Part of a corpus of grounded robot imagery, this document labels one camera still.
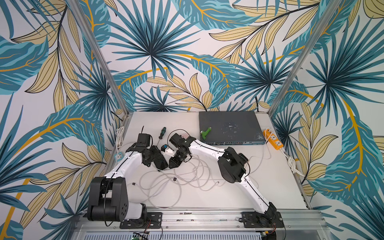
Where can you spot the black phone light case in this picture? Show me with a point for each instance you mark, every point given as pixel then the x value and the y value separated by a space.
pixel 160 162

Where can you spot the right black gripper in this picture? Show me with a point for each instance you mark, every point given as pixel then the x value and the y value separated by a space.
pixel 176 159

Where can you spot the orange power strip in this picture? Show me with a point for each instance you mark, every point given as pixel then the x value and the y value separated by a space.
pixel 272 139

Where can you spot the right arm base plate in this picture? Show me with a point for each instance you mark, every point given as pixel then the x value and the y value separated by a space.
pixel 257 220

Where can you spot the green plastic handle piece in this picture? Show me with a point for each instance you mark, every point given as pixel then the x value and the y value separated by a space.
pixel 205 133

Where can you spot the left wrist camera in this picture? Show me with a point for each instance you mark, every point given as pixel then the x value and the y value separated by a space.
pixel 144 140

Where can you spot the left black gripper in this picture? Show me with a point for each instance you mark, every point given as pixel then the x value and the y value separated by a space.
pixel 156 156

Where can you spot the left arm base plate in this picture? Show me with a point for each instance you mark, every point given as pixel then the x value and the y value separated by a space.
pixel 150 220

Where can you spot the teal power strip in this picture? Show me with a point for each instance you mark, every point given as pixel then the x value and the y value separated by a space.
pixel 119 156

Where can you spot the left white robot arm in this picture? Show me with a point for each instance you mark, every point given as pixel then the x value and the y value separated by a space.
pixel 108 197

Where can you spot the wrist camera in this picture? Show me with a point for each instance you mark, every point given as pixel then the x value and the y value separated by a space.
pixel 166 150
pixel 144 140

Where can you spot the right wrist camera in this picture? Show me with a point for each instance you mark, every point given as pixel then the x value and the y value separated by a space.
pixel 166 150

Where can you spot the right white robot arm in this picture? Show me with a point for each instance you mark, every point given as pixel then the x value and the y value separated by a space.
pixel 234 169

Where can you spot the green black screwdriver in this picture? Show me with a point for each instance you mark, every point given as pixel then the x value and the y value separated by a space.
pixel 162 133

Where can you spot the aluminium mounting rail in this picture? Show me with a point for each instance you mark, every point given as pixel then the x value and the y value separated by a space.
pixel 296 221

